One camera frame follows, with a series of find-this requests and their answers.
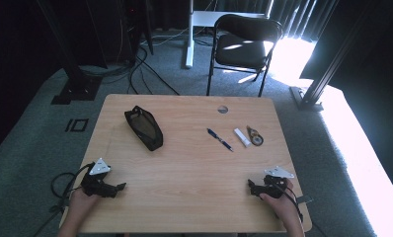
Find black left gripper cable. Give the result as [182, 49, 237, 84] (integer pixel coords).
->
[33, 162, 96, 237]

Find black floor cables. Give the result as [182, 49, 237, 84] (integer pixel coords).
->
[79, 19, 182, 97]

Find black metal stand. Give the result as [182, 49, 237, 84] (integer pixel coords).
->
[288, 0, 360, 113]
[36, 0, 104, 106]

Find white floor cable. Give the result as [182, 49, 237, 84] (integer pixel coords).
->
[140, 27, 190, 47]

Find person's left hand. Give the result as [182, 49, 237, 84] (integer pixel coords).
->
[67, 187, 101, 215]

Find person's right hand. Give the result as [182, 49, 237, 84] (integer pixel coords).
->
[259, 179, 301, 220]

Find black folding chair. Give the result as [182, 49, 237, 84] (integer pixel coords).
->
[205, 13, 284, 99]

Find blue pen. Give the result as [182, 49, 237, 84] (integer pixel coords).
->
[206, 127, 235, 153]

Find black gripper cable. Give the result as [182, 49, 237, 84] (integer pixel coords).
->
[33, 162, 96, 237]
[272, 182, 305, 223]

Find dark equipment cabinet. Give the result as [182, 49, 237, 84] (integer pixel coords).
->
[118, 0, 154, 64]

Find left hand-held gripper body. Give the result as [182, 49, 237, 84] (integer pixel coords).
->
[80, 157, 118, 198]

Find dark pleated curtain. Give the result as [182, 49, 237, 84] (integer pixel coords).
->
[269, 0, 338, 43]

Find black mesh pencil case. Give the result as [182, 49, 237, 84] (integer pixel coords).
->
[123, 105, 165, 152]

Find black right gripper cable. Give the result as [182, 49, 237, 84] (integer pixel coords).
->
[272, 182, 305, 223]

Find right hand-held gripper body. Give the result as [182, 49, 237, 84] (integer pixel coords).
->
[249, 166, 295, 199]

